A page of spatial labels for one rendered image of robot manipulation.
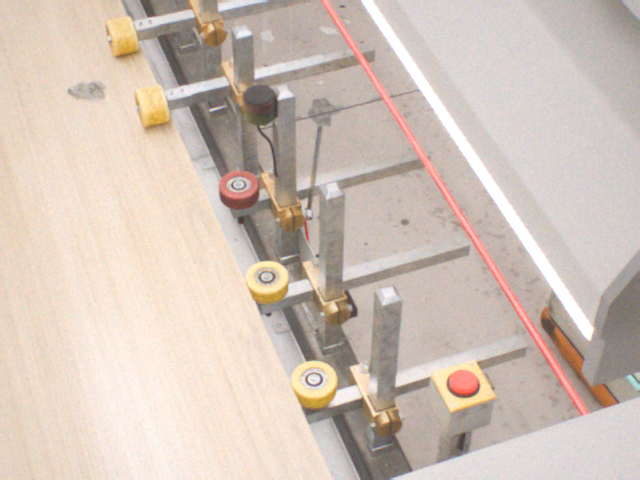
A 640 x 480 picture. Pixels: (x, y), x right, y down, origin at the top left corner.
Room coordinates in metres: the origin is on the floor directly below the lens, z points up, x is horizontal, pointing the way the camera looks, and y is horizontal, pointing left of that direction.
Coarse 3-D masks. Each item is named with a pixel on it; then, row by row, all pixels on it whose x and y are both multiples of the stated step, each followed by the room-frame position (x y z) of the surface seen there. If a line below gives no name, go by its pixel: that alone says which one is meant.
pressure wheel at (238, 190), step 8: (224, 176) 1.77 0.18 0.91; (232, 176) 1.77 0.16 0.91; (240, 176) 1.78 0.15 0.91; (248, 176) 1.77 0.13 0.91; (224, 184) 1.75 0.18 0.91; (232, 184) 1.75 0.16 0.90; (240, 184) 1.75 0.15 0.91; (248, 184) 1.75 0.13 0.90; (256, 184) 1.75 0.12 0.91; (224, 192) 1.73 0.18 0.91; (232, 192) 1.73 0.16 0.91; (240, 192) 1.73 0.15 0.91; (248, 192) 1.73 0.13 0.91; (256, 192) 1.73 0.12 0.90; (224, 200) 1.72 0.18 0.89; (232, 200) 1.71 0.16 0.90; (240, 200) 1.71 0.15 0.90; (248, 200) 1.72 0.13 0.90; (256, 200) 1.73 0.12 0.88; (232, 208) 1.71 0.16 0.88; (240, 208) 1.71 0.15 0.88
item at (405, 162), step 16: (384, 160) 1.87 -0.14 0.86; (400, 160) 1.87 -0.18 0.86; (416, 160) 1.87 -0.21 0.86; (320, 176) 1.82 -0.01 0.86; (336, 176) 1.82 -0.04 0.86; (352, 176) 1.82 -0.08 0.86; (368, 176) 1.83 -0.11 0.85; (384, 176) 1.85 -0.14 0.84; (304, 192) 1.79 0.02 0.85; (256, 208) 1.75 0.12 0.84
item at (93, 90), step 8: (96, 80) 2.06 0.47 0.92; (72, 88) 2.04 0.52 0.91; (80, 88) 2.04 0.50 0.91; (88, 88) 2.04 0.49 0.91; (96, 88) 2.03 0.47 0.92; (104, 88) 2.05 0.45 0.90; (80, 96) 2.02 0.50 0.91; (88, 96) 2.02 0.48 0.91; (96, 96) 2.02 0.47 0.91; (104, 96) 2.02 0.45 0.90
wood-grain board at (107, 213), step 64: (0, 0) 2.37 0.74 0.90; (64, 0) 2.37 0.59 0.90; (0, 64) 2.14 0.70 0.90; (64, 64) 2.13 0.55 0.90; (128, 64) 2.13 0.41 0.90; (0, 128) 1.92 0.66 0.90; (64, 128) 1.92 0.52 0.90; (128, 128) 1.92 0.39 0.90; (0, 192) 1.73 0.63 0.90; (64, 192) 1.73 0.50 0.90; (128, 192) 1.73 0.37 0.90; (192, 192) 1.74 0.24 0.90; (0, 256) 1.56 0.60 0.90; (64, 256) 1.56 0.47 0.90; (128, 256) 1.56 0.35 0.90; (192, 256) 1.56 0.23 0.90; (0, 320) 1.41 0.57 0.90; (64, 320) 1.41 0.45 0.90; (128, 320) 1.41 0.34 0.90; (192, 320) 1.41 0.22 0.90; (256, 320) 1.41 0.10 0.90; (0, 384) 1.27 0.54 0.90; (64, 384) 1.27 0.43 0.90; (128, 384) 1.27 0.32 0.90; (192, 384) 1.27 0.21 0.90; (256, 384) 1.27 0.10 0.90; (0, 448) 1.13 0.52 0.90; (64, 448) 1.13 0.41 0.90; (128, 448) 1.14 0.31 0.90; (192, 448) 1.14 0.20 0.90; (256, 448) 1.14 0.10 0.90
